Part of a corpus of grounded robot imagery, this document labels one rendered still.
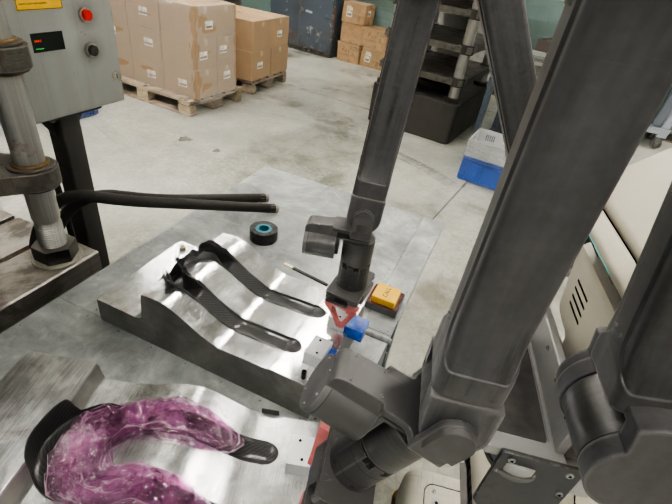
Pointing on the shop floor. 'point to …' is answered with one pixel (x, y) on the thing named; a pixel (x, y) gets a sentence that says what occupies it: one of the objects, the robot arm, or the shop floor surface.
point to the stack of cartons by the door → (361, 36)
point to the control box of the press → (70, 88)
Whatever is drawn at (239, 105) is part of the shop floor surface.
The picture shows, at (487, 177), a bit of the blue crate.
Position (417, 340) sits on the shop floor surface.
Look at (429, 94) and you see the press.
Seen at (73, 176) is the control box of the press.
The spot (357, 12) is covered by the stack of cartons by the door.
